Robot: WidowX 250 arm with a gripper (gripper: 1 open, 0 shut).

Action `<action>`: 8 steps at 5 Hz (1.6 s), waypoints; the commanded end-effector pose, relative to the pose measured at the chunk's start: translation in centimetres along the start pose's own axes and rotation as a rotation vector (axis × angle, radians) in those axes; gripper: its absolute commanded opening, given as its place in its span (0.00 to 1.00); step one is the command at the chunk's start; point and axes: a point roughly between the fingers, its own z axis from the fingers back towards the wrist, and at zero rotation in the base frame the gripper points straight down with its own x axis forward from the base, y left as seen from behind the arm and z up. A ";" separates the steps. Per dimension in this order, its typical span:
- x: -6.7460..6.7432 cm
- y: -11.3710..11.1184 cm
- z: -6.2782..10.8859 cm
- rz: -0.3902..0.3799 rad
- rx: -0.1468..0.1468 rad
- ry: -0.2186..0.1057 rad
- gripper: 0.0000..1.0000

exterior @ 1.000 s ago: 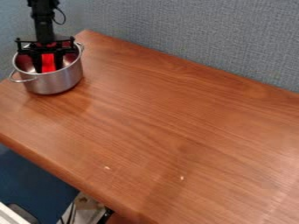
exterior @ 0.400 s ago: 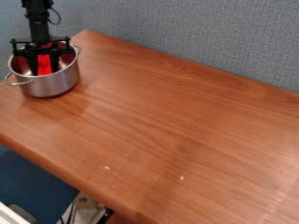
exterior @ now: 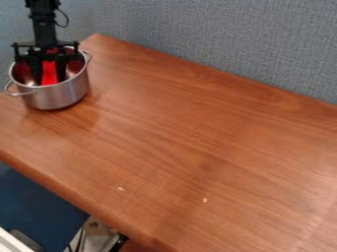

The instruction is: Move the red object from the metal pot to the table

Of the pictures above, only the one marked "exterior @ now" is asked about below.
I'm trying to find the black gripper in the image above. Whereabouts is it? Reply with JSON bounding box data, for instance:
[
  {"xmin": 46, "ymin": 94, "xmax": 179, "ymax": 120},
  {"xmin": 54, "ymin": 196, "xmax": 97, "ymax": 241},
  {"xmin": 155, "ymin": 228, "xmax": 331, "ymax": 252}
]
[{"xmin": 12, "ymin": 16, "xmax": 81, "ymax": 86}]

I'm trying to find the red rectangular block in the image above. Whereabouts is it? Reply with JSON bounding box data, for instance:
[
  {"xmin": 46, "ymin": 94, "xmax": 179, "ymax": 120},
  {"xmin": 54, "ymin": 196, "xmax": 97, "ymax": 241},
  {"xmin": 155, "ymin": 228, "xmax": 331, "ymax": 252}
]
[{"xmin": 42, "ymin": 61, "xmax": 58, "ymax": 86}]

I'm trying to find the stainless steel pot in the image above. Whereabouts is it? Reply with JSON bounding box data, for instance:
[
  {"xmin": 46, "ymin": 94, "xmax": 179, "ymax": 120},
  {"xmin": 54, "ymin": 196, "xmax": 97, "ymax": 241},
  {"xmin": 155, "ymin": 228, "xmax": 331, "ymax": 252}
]
[{"xmin": 4, "ymin": 50, "xmax": 93, "ymax": 110}]

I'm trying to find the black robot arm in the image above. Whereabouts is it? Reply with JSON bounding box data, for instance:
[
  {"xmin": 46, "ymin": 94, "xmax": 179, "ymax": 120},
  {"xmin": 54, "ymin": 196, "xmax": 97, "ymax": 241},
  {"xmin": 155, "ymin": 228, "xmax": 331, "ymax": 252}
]
[{"xmin": 12, "ymin": 0, "xmax": 82, "ymax": 86}]

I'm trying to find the white object at corner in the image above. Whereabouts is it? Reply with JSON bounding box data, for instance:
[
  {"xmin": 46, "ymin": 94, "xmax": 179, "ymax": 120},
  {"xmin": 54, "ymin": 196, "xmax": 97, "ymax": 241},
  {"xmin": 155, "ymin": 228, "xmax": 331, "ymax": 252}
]
[{"xmin": 0, "ymin": 227, "xmax": 27, "ymax": 252}]

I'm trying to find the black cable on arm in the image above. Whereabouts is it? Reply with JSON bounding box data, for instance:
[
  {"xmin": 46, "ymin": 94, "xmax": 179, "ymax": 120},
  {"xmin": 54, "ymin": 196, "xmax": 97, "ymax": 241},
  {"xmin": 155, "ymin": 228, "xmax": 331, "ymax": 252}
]
[{"xmin": 52, "ymin": 8, "xmax": 71, "ymax": 30}]

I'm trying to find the metal table leg frame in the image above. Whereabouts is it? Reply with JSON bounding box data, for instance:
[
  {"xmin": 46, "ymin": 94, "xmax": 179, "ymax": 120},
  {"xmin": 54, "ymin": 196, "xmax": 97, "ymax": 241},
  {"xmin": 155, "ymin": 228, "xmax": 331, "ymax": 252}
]
[{"xmin": 64, "ymin": 217, "xmax": 127, "ymax": 252}]

